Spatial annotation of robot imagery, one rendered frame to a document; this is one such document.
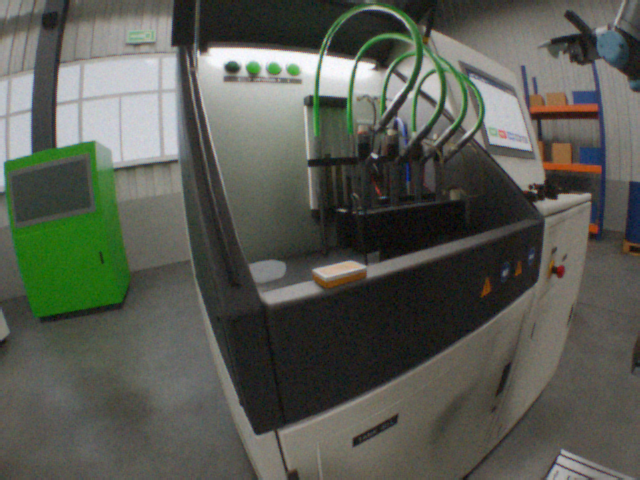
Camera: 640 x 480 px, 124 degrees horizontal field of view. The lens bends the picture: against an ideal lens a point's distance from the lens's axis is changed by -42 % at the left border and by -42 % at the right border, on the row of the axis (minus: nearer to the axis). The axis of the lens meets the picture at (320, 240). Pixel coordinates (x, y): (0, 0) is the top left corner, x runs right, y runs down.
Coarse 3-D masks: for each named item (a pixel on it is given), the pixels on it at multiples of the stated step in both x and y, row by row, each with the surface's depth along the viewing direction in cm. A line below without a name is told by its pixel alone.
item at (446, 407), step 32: (512, 320) 53; (448, 352) 41; (480, 352) 47; (512, 352) 58; (384, 384) 36; (416, 384) 39; (448, 384) 44; (480, 384) 52; (320, 416) 31; (352, 416) 33; (384, 416) 37; (416, 416) 41; (448, 416) 47; (480, 416) 58; (288, 448) 29; (320, 448) 32; (352, 448) 35; (384, 448) 39; (416, 448) 44; (448, 448) 53; (480, 448) 68
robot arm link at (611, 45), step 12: (624, 0) 21; (636, 0) 18; (624, 12) 22; (636, 12) 20; (624, 24) 24; (636, 24) 21; (600, 36) 30; (612, 36) 27; (624, 36) 25; (636, 36) 23; (600, 48) 31; (612, 48) 29; (624, 48) 26; (636, 48) 25; (612, 60) 30; (624, 60) 28; (636, 60) 27; (624, 72) 32; (636, 72) 30
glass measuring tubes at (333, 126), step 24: (312, 96) 75; (336, 96) 79; (312, 120) 78; (336, 120) 81; (312, 144) 81; (336, 144) 82; (312, 168) 82; (336, 168) 84; (312, 192) 84; (336, 192) 87; (312, 216) 85
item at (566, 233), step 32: (480, 64) 86; (448, 96) 73; (512, 160) 88; (576, 224) 74; (544, 256) 58; (576, 256) 80; (544, 288) 62; (576, 288) 90; (544, 320) 69; (544, 352) 79; (544, 384) 96; (512, 416) 78
